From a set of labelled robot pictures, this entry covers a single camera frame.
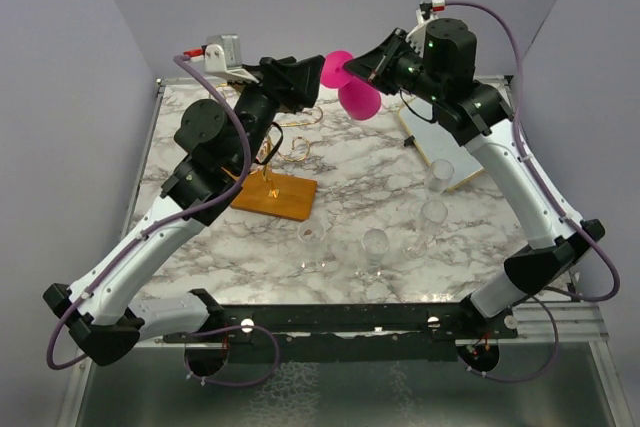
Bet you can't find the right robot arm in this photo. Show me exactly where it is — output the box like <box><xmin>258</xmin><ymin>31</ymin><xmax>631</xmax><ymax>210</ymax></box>
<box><xmin>344</xmin><ymin>18</ymin><xmax>605</xmax><ymax>338</ymax></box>

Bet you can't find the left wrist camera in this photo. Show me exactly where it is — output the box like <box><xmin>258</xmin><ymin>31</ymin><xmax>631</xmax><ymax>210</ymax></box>
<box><xmin>183</xmin><ymin>34</ymin><xmax>257</xmax><ymax>84</ymax></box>

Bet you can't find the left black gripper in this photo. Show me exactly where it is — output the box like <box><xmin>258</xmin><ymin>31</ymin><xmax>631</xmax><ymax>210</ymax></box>
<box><xmin>226</xmin><ymin>55</ymin><xmax>325</xmax><ymax>173</ymax></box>

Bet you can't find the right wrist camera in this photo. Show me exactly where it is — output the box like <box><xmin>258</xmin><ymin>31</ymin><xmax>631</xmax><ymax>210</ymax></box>
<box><xmin>406</xmin><ymin>0</ymin><xmax>446</xmax><ymax>53</ymax></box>

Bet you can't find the pink plastic wine glass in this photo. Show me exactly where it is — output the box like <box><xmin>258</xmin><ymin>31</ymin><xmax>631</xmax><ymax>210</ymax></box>
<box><xmin>320</xmin><ymin>50</ymin><xmax>381</xmax><ymax>121</ymax></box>

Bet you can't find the clear wine glass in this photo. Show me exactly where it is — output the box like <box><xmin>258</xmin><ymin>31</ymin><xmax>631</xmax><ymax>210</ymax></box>
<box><xmin>357</xmin><ymin>229</ymin><xmax>390</xmax><ymax>277</ymax></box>
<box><xmin>424</xmin><ymin>159</ymin><xmax>455</xmax><ymax>195</ymax></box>
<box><xmin>297</xmin><ymin>219</ymin><xmax>327</xmax><ymax>270</ymax></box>

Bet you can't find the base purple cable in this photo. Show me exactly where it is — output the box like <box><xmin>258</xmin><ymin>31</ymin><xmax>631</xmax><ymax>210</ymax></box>
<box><xmin>462</xmin><ymin>296</ymin><xmax>561</xmax><ymax>382</ymax></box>
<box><xmin>182</xmin><ymin>321</ymin><xmax>284</xmax><ymax>389</ymax></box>

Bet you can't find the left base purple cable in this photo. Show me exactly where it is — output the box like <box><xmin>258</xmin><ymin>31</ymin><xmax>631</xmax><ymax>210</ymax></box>
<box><xmin>182</xmin><ymin>321</ymin><xmax>284</xmax><ymax>389</ymax></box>

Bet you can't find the white board gold rim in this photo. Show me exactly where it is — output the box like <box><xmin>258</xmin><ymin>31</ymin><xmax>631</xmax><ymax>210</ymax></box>
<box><xmin>398</xmin><ymin>93</ymin><xmax>484</xmax><ymax>191</ymax></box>

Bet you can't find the clear flute glass right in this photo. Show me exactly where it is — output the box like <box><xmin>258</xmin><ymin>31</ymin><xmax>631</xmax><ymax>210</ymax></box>
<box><xmin>402</xmin><ymin>199</ymin><xmax>448</xmax><ymax>259</ymax></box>

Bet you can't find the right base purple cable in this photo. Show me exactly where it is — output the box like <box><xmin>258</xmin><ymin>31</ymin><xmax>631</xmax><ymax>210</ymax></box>
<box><xmin>462</xmin><ymin>296</ymin><xmax>561</xmax><ymax>382</ymax></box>

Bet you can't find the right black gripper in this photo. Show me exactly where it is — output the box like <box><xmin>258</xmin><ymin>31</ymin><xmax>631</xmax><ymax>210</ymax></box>
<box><xmin>343</xmin><ymin>29</ymin><xmax>444</xmax><ymax>106</ymax></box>

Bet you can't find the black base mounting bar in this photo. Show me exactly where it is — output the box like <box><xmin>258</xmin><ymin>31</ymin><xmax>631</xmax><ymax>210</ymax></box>
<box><xmin>163</xmin><ymin>302</ymin><xmax>517</xmax><ymax>364</ymax></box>

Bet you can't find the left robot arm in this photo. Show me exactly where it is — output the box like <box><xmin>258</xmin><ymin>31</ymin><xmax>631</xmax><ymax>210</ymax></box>
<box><xmin>43</xmin><ymin>49</ymin><xmax>325</xmax><ymax>370</ymax></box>

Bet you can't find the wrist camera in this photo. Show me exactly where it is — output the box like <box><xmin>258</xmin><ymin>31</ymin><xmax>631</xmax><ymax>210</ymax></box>
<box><xmin>406</xmin><ymin>0</ymin><xmax>446</xmax><ymax>53</ymax></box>
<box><xmin>183</xmin><ymin>34</ymin><xmax>257</xmax><ymax>84</ymax></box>

